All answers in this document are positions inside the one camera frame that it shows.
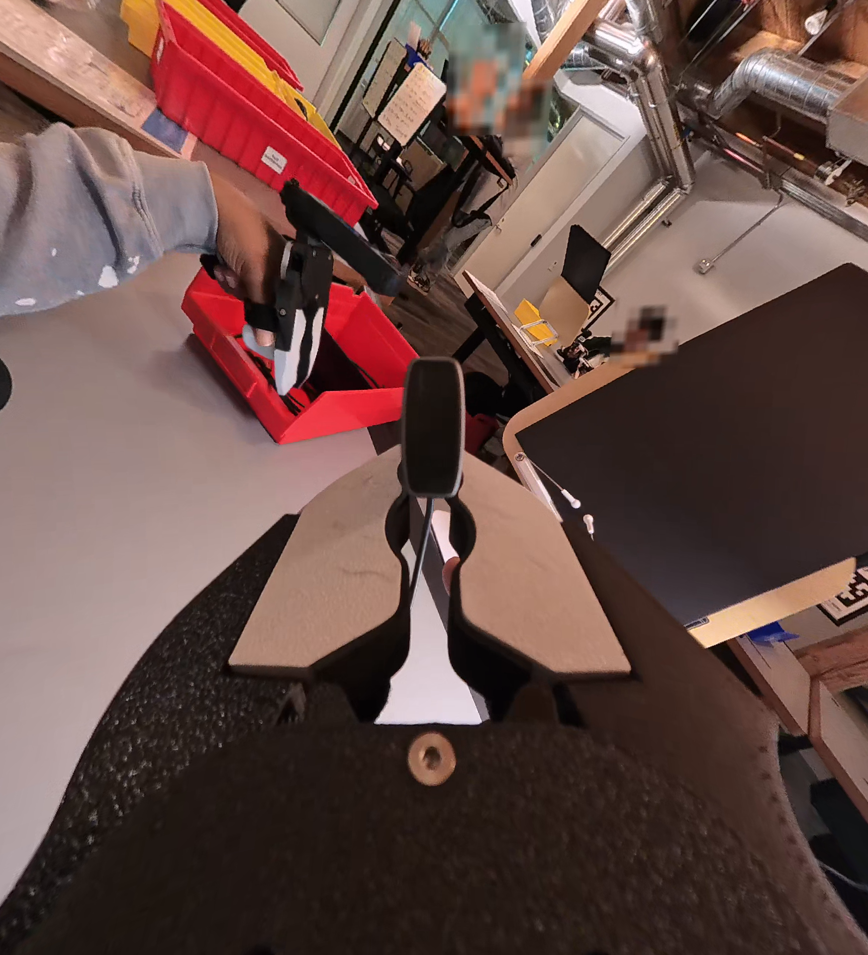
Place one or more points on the smooth silver duct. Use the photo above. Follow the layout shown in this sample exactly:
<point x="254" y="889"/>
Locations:
<point x="654" y="112"/>

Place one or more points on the small black board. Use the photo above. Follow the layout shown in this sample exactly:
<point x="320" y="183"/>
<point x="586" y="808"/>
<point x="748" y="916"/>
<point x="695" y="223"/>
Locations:
<point x="585" y="257"/>

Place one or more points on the yellow plastic bin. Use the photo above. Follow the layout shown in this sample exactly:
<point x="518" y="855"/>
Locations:
<point x="531" y="313"/>

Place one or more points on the yellow bins in red bin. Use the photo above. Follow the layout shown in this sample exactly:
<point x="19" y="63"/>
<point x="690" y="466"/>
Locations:
<point x="139" y="15"/>

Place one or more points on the black board with white stand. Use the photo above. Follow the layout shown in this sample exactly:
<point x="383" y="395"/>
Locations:
<point x="702" y="448"/>

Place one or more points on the printed tag card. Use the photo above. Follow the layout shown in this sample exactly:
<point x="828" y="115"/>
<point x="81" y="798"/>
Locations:
<point x="855" y="593"/>

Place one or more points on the person's left forearm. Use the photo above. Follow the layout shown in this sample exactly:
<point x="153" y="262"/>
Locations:
<point x="68" y="216"/>

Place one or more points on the whiteboard on stand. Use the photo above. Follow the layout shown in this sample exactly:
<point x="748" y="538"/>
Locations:
<point x="381" y="74"/>
<point x="411" y="104"/>

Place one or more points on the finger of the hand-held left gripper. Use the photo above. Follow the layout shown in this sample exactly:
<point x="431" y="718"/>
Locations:
<point x="288" y="365"/>
<point x="316" y="336"/>

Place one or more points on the small printed tag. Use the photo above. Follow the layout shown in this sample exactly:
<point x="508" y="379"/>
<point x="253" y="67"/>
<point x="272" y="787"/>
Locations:
<point x="602" y="306"/>

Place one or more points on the wooden workbench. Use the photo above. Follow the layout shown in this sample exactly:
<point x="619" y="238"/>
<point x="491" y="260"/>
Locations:
<point x="46" y="67"/>

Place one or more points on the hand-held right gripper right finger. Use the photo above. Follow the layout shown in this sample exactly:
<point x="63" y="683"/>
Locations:
<point x="538" y="589"/>

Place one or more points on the large red bin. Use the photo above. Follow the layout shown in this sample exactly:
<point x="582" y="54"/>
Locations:
<point x="255" y="127"/>

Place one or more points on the dark grey usb-c adapter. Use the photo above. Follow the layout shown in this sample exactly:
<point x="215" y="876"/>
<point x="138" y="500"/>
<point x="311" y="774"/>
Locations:
<point x="434" y="425"/>

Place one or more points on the red plastic bin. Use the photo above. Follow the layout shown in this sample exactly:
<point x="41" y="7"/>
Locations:
<point x="344" y="418"/>

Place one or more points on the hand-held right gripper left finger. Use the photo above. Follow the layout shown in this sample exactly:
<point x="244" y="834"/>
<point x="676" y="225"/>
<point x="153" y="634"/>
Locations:
<point x="329" y="574"/>

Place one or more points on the corrugated silver duct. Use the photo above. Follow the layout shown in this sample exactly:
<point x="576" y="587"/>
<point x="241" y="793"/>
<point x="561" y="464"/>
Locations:
<point x="777" y="82"/>

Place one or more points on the wooden top desk black legs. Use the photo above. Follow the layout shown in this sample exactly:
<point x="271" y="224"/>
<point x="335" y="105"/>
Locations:
<point x="508" y="321"/>

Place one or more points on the person's left hand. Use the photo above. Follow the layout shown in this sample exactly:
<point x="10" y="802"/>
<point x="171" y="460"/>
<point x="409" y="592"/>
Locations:
<point x="251" y="246"/>

